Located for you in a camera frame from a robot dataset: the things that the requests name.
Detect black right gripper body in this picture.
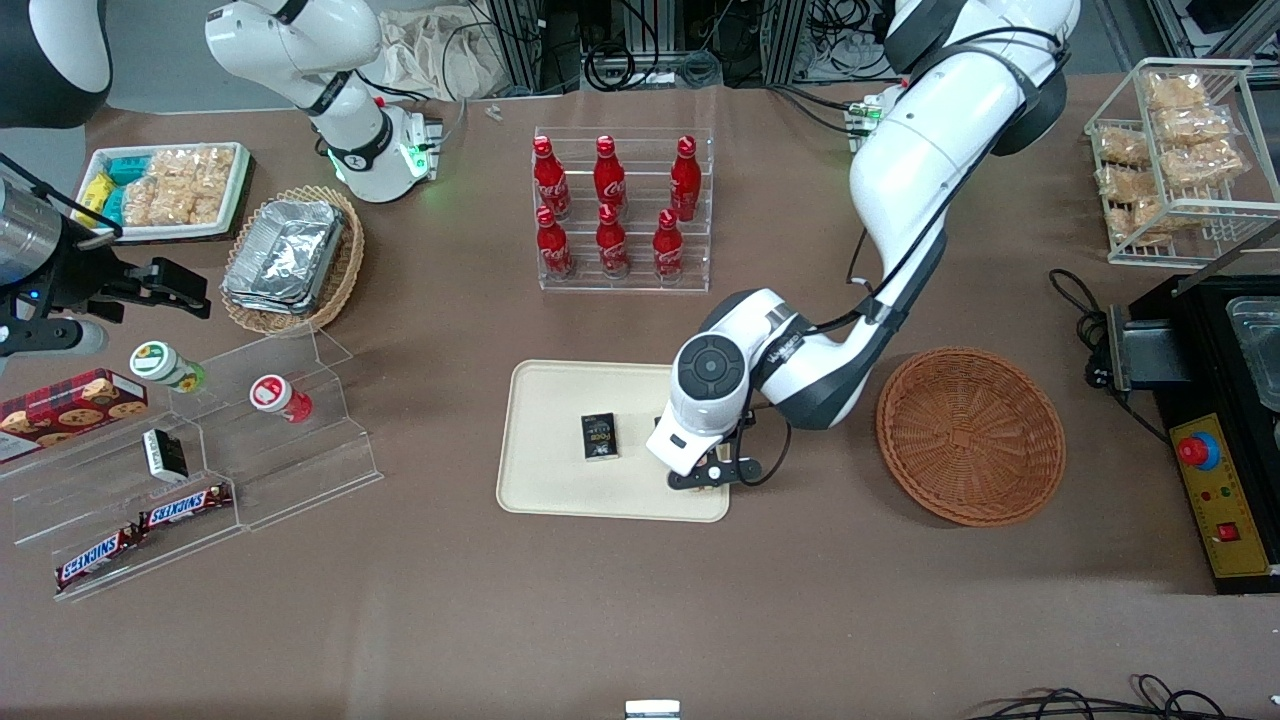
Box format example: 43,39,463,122
0,245,153,331

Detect white rectangular snack tray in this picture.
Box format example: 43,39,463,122
75,142,254,244

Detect aluminium foil tray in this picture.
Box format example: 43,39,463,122
225,198,346,306
222,270,336,319

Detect cream plastic tray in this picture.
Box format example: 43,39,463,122
497,360,731,523

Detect oval wicker basket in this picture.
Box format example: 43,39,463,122
220,185,366,336

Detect round wicker basket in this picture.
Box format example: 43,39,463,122
876,347,1067,528

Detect green lid sunflower cup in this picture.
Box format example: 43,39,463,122
130,341,207,393

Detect black box with gold print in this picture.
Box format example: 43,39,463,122
581,413,620,462

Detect red lid strawberry cup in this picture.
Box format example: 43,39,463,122
249,374,313,424

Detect red tartan cookie box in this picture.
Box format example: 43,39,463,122
0,369,149,464

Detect small black and white box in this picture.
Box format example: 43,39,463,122
142,428,189,483

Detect clear acrylic bottle rack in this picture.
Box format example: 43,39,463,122
533,127,715,294

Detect clear acrylic stepped display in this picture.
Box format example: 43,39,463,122
0,325,384,604

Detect red cola bottle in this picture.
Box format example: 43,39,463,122
595,205,630,279
652,209,685,283
670,135,703,223
535,206,576,281
594,135,627,216
532,136,573,221

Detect Snickers chocolate bar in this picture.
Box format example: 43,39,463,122
55,527,144,591
138,484,233,531

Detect beige cloth bag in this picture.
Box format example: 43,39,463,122
375,5,501,101

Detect green terminal connector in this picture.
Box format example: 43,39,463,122
848,95,891,151

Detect black sealing machine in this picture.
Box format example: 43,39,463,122
1105,270,1280,596

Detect fried snack bag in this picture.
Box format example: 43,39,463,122
1112,198,1201,246
1160,140,1249,191
1095,125,1151,168
1155,105,1233,146
1145,70,1208,111
1095,165,1161,204

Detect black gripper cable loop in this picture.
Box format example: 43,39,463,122
740,408,793,489

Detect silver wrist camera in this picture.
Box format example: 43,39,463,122
0,317,107,359

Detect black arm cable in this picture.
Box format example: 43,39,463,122
812,60,1071,336

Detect black machine power cable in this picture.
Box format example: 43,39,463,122
1048,268,1171,443

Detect aluminium frame post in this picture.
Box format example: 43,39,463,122
490,0,581,96
760,0,807,86

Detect black floor cables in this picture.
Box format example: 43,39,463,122
965,675,1246,720

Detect white wire basket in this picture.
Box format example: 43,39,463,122
1085,58,1280,267

